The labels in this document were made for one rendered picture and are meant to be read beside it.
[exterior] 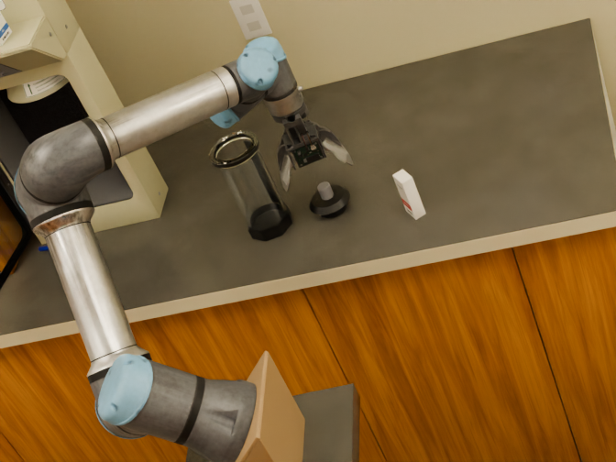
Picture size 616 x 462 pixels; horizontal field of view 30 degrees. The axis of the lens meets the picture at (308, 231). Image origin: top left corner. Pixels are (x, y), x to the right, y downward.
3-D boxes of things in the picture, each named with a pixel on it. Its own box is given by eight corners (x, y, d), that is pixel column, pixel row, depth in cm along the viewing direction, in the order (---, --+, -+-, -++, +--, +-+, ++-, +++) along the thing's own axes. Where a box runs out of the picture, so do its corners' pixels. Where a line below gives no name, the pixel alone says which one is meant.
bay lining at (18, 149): (62, 156, 292) (-7, 41, 271) (154, 133, 285) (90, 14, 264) (38, 218, 274) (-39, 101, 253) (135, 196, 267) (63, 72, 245)
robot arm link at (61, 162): (13, 135, 187) (264, 27, 206) (7, 154, 197) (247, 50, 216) (46, 197, 187) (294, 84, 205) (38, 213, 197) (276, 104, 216)
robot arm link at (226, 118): (209, 86, 212) (250, 52, 216) (195, 106, 222) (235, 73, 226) (237, 118, 212) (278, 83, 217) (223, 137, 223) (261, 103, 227)
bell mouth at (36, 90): (20, 67, 268) (8, 48, 265) (87, 49, 263) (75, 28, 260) (-2, 111, 255) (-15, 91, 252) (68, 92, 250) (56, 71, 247)
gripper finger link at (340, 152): (356, 177, 239) (319, 159, 235) (350, 161, 244) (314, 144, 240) (364, 166, 238) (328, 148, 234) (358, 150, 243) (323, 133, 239)
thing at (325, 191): (348, 188, 253) (339, 166, 249) (357, 212, 246) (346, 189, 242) (310, 203, 254) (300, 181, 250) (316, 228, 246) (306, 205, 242)
